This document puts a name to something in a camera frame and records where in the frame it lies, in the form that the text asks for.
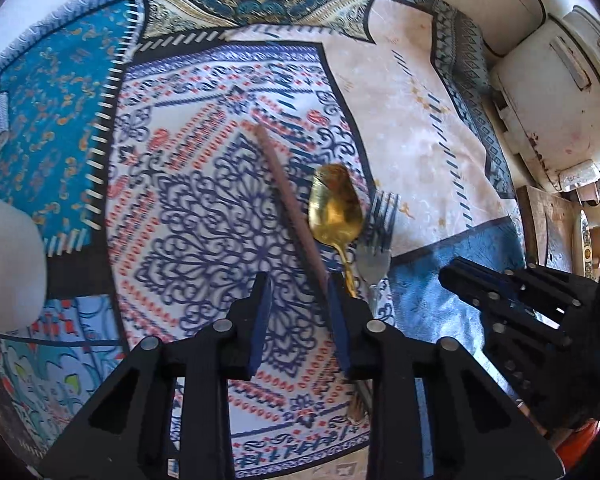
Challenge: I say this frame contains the silver fork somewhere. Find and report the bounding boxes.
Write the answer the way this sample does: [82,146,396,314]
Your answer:
[354,190,401,411]

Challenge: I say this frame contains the patterned tablecloth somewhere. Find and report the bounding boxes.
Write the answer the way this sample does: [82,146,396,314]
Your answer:
[0,0,528,480]

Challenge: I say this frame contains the wooden board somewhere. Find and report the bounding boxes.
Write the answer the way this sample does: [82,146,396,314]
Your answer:
[516,184,600,282]

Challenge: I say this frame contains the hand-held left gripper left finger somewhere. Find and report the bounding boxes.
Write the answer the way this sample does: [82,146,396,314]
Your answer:
[37,272,274,480]

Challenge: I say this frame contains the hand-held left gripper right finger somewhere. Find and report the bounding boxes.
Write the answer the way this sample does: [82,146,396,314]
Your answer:
[326,271,567,480]

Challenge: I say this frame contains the orange object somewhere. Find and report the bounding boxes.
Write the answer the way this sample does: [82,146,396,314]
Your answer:
[554,419,600,462]

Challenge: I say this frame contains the patterned plate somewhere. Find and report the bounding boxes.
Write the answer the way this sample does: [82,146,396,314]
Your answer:
[576,209,600,282]

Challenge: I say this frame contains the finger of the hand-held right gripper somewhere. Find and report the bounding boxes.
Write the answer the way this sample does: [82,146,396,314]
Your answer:
[438,256,578,352]
[480,305,573,413]

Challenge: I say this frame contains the gold spoon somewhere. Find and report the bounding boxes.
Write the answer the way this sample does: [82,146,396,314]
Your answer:
[308,162,371,426]

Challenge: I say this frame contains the brown chopstick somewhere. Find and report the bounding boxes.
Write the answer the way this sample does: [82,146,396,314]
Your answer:
[252,123,334,294]

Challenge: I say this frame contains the white rice cooker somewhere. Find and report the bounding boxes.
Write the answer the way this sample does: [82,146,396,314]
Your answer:
[489,4,600,194]

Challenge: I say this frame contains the white cup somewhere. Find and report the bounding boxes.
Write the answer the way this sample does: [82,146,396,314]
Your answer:
[0,187,49,337]

